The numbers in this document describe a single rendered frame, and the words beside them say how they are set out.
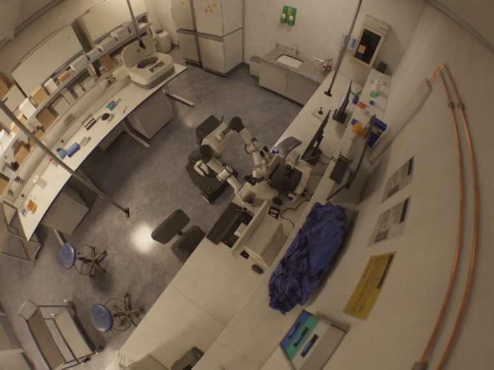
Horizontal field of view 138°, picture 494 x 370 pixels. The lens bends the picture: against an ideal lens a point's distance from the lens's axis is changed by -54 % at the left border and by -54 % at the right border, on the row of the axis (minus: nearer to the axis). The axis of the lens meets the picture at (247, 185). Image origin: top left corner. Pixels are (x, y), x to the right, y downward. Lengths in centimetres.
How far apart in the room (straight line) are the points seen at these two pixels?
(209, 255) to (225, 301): 46
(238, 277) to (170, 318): 78
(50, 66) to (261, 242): 484
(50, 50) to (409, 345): 541
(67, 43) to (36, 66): 78
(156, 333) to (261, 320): 114
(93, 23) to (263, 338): 561
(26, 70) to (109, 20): 205
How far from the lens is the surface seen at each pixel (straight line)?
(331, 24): 383
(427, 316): 64
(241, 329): 147
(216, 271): 195
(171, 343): 218
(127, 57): 347
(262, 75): 414
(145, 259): 301
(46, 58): 496
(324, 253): 132
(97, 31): 521
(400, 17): 363
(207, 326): 203
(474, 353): 53
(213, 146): 171
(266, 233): 145
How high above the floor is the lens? 268
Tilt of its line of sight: 65 degrees down
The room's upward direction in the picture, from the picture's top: 2 degrees clockwise
